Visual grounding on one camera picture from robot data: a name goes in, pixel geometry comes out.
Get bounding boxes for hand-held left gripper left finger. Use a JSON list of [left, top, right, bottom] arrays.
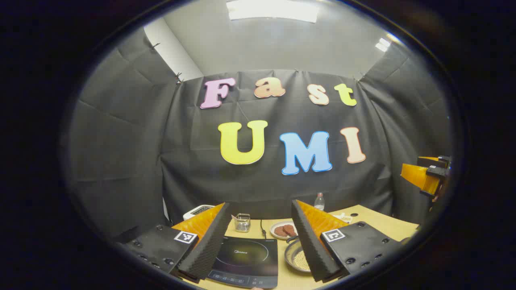
[[123, 203, 232, 282]]

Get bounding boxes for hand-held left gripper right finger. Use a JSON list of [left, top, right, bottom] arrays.
[[291, 199, 404, 282]]

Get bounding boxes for steel pot with black handle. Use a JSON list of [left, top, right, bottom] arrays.
[[284, 236, 313, 273]]

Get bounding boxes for black induction cooktop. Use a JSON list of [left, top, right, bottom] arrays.
[[208, 236, 279, 289]]

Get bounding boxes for pile of yellow soybeans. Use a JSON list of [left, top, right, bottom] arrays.
[[293, 250, 311, 271]]

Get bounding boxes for red meat slices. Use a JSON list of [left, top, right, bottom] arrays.
[[274, 224, 298, 237]]

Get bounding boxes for white appliance box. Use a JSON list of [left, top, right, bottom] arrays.
[[183, 205, 215, 221]]

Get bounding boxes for white round plate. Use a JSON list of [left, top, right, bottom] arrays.
[[269, 220, 299, 240]]

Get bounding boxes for black backdrop cloth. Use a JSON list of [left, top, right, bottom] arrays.
[[64, 26, 452, 242]]

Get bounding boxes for large ceiling light panel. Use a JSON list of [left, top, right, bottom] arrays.
[[226, 0, 320, 23]]

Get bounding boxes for small wire basket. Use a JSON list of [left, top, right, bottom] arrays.
[[235, 213, 251, 233]]

